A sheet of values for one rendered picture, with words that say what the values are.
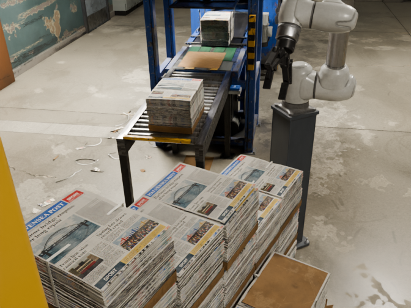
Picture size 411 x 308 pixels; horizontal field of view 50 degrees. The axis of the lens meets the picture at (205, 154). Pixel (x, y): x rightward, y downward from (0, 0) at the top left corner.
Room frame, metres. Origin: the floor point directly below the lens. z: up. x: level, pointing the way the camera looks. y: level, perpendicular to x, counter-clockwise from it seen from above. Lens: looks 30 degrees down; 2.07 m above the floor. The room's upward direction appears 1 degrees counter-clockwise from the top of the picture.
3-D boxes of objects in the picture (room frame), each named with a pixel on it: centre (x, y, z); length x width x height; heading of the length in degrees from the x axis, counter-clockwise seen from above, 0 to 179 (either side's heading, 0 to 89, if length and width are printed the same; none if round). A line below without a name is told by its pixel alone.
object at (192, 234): (1.21, 0.17, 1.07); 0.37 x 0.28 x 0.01; 58
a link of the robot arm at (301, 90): (2.39, -0.54, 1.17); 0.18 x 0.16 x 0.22; 71
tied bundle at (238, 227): (1.46, 0.01, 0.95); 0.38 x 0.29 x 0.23; 59
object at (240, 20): (5.15, -0.26, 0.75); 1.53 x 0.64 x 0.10; 169
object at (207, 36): (4.61, -0.15, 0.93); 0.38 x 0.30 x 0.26; 169
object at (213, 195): (1.47, 0.03, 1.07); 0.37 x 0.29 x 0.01; 59
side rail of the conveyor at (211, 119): (3.00, -0.09, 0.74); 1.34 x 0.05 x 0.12; 169
